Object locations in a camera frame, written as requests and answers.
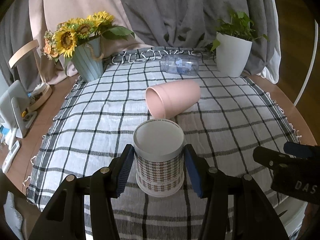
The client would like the sunflower bouquet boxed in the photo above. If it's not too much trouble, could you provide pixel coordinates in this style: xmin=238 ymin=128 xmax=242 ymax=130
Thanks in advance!
xmin=42 ymin=11 xmax=135 ymax=61

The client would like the grey curtain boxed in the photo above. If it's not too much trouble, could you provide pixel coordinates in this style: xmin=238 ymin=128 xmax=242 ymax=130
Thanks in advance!
xmin=1 ymin=0 xmax=281 ymax=91

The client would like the green potted plant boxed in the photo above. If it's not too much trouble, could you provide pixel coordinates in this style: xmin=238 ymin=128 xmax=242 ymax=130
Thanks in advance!
xmin=215 ymin=6 xmax=270 ymax=42

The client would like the houndstooth paper cup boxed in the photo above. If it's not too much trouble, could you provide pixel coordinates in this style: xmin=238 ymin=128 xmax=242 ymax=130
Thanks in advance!
xmin=133 ymin=119 xmax=184 ymax=198

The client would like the clear plastic cup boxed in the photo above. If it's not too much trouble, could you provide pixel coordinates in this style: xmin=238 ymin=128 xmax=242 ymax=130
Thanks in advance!
xmin=160 ymin=54 xmax=199 ymax=76

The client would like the plaid tablecloth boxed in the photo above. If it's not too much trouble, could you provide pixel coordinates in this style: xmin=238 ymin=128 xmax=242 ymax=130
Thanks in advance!
xmin=22 ymin=46 xmax=303 ymax=240

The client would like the wooden chair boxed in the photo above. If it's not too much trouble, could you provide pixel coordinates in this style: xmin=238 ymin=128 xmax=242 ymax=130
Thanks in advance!
xmin=8 ymin=40 xmax=46 ymax=83

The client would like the round wooden tray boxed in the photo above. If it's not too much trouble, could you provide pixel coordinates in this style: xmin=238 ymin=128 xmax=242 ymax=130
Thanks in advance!
xmin=28 ymin=83 xmax=52 ymax=112

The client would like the beige curtain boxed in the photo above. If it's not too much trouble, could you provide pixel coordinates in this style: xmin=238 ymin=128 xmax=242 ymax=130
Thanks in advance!
xmin=28 ymin=0 xmax=153 ymax=86

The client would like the light blue ribbed vase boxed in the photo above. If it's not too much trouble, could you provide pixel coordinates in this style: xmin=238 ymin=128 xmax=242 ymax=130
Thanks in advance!
xmin=72 ymin=37 xmax=104 ymax=82

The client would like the white plant pot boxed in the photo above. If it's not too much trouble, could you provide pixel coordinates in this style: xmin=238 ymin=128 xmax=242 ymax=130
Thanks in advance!
xmin=216 ymin=33 xmax=252 ymax=77

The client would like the white floor lamp pole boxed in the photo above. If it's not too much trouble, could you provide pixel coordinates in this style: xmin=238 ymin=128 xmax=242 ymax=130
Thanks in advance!
xmin=292 ymin=21 xmax=320 ymax=108

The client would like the white desktop device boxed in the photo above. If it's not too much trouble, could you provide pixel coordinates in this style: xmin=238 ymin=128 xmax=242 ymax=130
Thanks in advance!
xmin=1 ymin=80 xmax=37 ymax=138

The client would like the pink cup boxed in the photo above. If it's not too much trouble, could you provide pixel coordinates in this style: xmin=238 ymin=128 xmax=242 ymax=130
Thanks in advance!
xmin=145 ymin=80 xmax=201 ymax=119

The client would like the white remote control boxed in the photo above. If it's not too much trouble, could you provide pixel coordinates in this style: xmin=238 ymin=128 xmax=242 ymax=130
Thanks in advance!
xmin=2 ymin=140 xmax=20 ymax=173

